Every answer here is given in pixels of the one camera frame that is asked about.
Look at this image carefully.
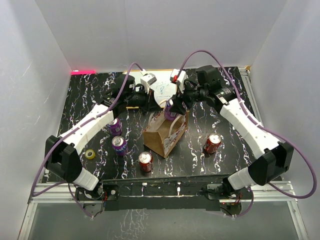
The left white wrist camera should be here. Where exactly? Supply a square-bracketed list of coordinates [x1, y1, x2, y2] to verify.
[140, 69, 157, 93]

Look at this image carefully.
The small whiteboard orange frame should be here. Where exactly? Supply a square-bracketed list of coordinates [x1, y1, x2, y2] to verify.
[129, 69, 177, 104]

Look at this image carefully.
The red cola can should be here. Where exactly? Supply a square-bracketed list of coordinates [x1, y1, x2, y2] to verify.
[138, 151, 153, 173]
[203, 133, 222, 154]

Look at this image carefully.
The red cola can front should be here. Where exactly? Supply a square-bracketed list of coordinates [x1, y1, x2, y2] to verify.
[138, 151, 153, 173]

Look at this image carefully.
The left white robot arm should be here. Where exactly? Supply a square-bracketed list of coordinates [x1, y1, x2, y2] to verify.
[44, 74, 155, 200]

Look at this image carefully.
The purple can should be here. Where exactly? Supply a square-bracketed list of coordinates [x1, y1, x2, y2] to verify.
[111, 135, 128, 157]
[164, 98, 178, 121]
[107, 118, 123, 136]

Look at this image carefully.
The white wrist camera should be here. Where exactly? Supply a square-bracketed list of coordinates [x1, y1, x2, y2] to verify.
[140, 69, 157, 93]
[170, 69, 187, 93]

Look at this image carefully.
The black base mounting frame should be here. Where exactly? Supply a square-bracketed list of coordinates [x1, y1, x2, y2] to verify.
[75, 175, 252, 211]

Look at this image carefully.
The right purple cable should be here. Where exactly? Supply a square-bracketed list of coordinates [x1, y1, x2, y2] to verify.
[178, 49, 317, 218]

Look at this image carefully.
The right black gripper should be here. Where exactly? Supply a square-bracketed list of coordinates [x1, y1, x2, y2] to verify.
[169, 78, 208, 115]

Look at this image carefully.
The yellow tape roll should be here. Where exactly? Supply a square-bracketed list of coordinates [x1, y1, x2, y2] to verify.
[84, 149, 96, 160]

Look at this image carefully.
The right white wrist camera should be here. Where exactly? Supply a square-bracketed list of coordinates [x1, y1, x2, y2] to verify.
[170, 69, 187, 93]

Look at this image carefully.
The brown canvas tote bag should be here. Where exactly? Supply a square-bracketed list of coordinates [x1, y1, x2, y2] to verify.
[142, 109, 190, 158]

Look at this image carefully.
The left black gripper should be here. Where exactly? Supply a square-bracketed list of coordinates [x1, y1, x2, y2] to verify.
[125, 86, 162, 114]

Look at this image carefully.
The purple cable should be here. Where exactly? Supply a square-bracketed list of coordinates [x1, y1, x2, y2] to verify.
[31, 62, 148, 221]
[178, 49, 317, 218]

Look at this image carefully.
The aluminium rail frame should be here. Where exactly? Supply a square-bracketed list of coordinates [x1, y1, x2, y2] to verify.
[30, 67, 295, 240]

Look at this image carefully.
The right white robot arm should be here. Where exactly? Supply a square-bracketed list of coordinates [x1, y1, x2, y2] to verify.
[170, 65, 294, 199]

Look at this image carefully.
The pink marker strip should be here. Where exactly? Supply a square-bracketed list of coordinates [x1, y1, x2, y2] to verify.
[70, 70, 97, 76]

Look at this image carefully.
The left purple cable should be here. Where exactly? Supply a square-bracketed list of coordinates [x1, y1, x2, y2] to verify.
[31, 62, 148, 221]

